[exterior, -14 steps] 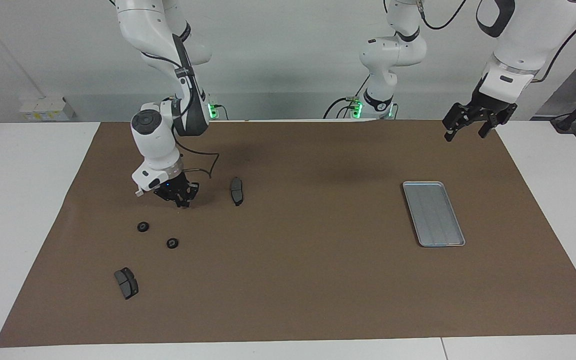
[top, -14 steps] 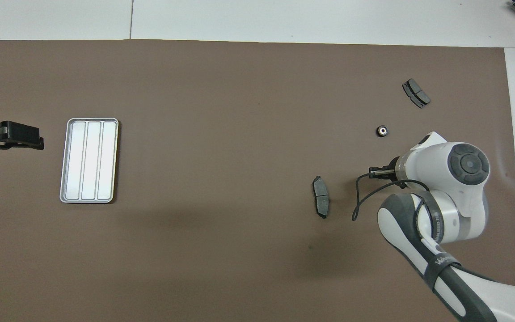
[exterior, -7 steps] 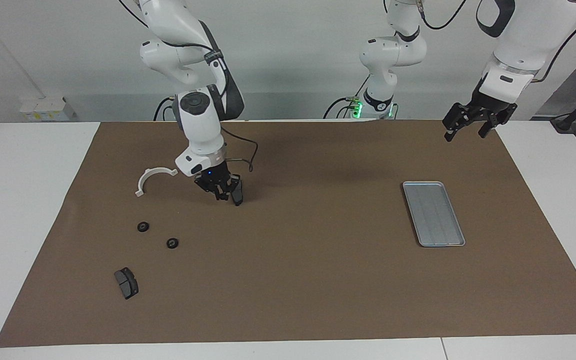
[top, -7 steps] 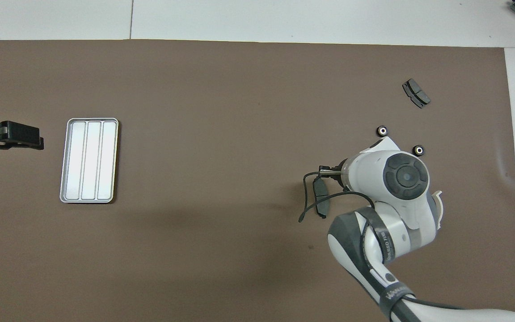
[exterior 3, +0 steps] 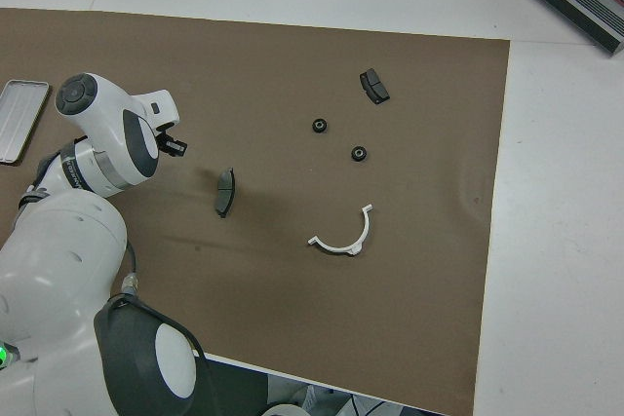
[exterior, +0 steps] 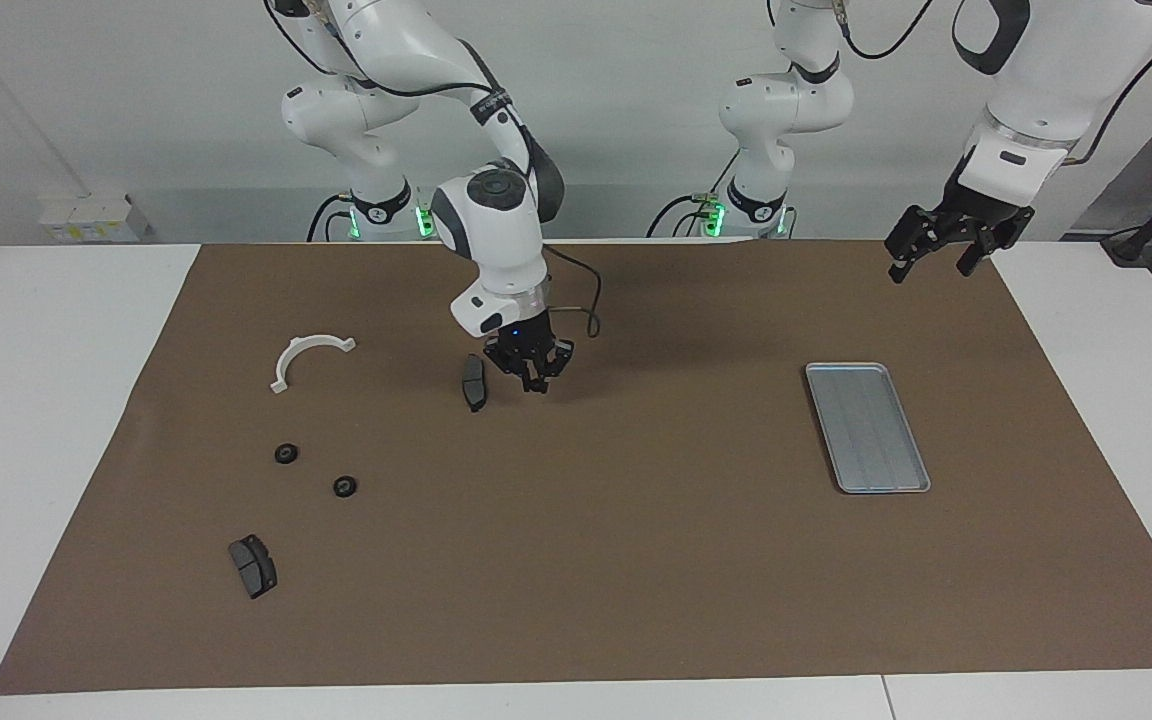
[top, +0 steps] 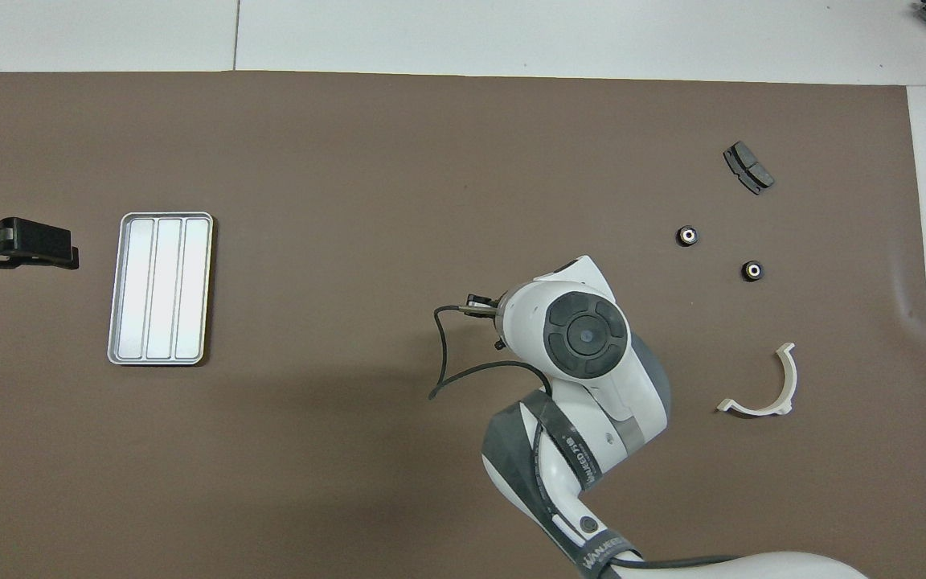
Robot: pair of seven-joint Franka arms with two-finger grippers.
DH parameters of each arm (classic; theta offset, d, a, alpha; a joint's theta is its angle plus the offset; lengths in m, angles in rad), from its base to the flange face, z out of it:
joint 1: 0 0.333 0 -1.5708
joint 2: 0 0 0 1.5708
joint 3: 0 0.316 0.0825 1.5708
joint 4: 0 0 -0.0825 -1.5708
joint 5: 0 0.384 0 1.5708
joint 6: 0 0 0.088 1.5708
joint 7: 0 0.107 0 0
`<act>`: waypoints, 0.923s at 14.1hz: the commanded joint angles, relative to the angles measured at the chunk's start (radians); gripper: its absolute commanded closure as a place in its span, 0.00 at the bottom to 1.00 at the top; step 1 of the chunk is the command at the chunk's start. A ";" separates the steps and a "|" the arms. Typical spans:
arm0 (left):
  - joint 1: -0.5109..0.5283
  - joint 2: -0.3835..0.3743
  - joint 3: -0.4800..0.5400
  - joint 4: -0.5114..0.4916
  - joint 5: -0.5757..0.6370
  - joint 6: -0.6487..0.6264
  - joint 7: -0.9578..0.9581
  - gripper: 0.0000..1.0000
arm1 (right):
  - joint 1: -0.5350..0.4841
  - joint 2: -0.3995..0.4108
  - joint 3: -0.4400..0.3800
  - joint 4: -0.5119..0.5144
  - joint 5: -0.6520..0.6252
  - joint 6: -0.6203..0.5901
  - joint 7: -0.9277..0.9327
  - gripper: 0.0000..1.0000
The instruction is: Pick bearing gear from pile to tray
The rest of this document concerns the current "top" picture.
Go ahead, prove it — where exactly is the silver metal tray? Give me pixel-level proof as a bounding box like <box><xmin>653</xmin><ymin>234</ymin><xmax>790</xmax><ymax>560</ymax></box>
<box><xmin>107</xmin><ymin>211</ymin><xmax>215</xmax><ymax>367</ymax></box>

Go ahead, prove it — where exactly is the brown paper table mat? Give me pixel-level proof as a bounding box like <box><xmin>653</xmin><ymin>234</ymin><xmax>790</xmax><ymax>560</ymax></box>
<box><xmin>0</xmin><ymin>71</ymin><xmax>926</xmax><ymax>579</ymax></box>

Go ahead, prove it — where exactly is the grooved dark grey brake pad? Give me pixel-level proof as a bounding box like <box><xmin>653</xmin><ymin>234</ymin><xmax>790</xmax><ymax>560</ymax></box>
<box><xmin>723</xmin><ymin>141</ymin><xmax>776</xmax><ymax>195</ymax></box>

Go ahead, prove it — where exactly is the white curved plastic bracket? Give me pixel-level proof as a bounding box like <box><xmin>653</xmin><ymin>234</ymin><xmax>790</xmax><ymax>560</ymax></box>
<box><xmin>716</xmin><ymin>343</ymin><xmax>798</xmax><ymax>417</ymax></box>

